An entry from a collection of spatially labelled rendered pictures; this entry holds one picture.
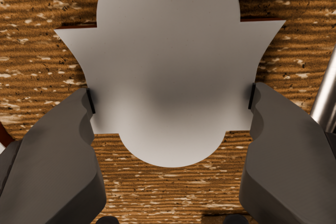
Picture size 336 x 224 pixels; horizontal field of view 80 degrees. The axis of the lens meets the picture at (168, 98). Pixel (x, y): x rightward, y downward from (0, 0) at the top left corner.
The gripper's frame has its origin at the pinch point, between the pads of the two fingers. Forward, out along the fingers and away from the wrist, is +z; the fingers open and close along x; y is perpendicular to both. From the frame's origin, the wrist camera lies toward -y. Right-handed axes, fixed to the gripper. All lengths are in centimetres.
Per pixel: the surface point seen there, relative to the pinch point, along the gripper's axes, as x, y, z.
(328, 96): 11.7, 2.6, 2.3
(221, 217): 4.4, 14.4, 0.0
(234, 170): 5.0, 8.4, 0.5
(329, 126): 12.8, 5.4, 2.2
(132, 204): -4.0, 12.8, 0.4
